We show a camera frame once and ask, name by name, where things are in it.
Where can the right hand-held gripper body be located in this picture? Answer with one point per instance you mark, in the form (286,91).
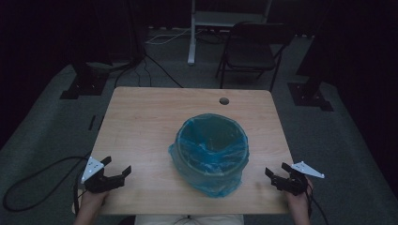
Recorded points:
(294,186)

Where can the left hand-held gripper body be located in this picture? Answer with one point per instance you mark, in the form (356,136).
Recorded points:
(100,183)

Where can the blue plastic bag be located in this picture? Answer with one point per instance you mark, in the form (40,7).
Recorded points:
(216,156)

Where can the green plastic bin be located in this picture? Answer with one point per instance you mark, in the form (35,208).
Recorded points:
(187,173)

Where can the person's right hand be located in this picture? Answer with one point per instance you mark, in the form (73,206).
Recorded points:
(298,201)

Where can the person's left hand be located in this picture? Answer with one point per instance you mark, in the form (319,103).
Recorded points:
(90,201)

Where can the black tape strip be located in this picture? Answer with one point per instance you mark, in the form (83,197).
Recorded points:
(101,122)
(92,122)

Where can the black stand base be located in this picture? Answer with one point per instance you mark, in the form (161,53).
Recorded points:
(309,98)
(86,89)

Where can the black folding chair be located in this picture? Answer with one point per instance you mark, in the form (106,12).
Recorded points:
(250,53)

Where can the white metal stand frame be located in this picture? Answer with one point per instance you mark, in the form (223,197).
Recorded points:
(191,47)

